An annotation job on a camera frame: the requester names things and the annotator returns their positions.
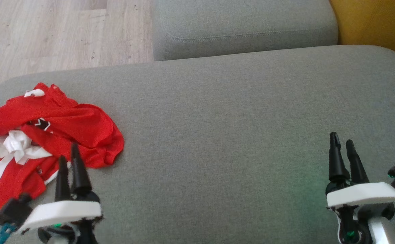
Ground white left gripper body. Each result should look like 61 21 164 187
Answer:
16 191 103 235

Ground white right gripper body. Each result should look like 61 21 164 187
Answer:
326 181 395 221

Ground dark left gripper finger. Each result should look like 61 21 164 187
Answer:
55 156 72 202
70 142 93 197

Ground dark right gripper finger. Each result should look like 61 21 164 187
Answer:
328 132 350 184
345 139 370 185

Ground red and white jersey shirt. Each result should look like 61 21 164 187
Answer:
0 82 125 169

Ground red shorts with white stripe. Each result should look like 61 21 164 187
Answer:
0 149 71 211

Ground medium grey sofa seat cushion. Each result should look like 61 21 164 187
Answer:
153 0 339 62

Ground left cable with blue connector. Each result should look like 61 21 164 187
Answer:
0 222 18 244

